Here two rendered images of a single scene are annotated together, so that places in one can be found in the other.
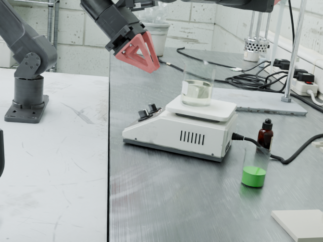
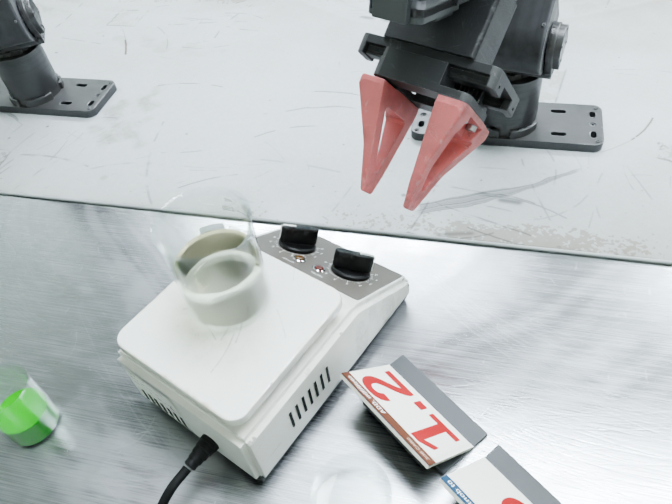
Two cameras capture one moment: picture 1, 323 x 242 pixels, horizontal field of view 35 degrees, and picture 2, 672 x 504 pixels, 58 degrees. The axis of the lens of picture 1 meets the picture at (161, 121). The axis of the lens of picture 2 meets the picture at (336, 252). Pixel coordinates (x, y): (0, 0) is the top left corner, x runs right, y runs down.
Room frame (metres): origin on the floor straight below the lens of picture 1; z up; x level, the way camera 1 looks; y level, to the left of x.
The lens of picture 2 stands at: (1.16, -0.27, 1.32)
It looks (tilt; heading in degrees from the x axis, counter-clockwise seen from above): 48 degrees down; 117
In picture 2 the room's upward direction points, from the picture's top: 9 degrees counter-clockwise
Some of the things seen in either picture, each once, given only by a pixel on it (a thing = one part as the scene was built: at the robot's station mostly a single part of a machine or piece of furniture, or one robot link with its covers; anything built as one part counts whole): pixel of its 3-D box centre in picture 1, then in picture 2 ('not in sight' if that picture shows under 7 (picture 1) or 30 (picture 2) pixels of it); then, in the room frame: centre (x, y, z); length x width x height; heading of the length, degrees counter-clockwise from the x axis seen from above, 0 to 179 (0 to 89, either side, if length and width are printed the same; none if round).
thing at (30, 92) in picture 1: (28, 91); (508, 96); (1.10, 0.30, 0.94); 0.20 x 0.07 x 0.08; 7
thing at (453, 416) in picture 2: not in sight; (413, 405); (1.10, -0.07, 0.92); 0.09 x 0.06 x 0.04; 149
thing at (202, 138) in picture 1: (186, 126); (265, 329); (0.98, -0.05, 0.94); 0.22 x 0.13 x 0.08; 75
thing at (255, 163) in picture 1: (254, 167); (17, 406); (0.82, -0.17, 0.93); 0.04 x 0.04 x 0.06
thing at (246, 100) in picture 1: (243, 99); not in sight; (1.40, -0.22, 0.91); 0.30 x 0.20 x 0.01; 97
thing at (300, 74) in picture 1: (302, 77); not in sight; (1.60, -0.42, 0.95); 0.07 x 0.04 x 0.02; 97
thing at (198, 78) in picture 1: (198, 85); (221, 265); (0.97, -0.06, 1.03); 0.07 x 0.06 x 0.08; 166
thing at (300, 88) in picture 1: (288, 75); not in sight; (1.74, -0.41, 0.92); 0.40 x 0.06 x 0.04; 7
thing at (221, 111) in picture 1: (202, 106); (230, 319); (0.97, -0.08, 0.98); 0.12 x 0.12 x 0.01; 75
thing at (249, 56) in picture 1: (252, 52); not in sight; (2.12, -0.34, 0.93); 0.06 x 0.06 x 0.06
